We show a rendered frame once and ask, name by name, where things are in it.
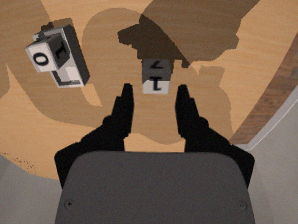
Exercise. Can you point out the grey calendar cube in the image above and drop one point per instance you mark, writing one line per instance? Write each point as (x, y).
(156, 76)
(48, 53)

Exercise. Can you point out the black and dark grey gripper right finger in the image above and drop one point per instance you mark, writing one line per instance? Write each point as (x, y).
(196, 131)

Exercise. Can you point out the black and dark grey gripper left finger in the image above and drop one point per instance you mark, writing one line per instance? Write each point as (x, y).
(110, 134)

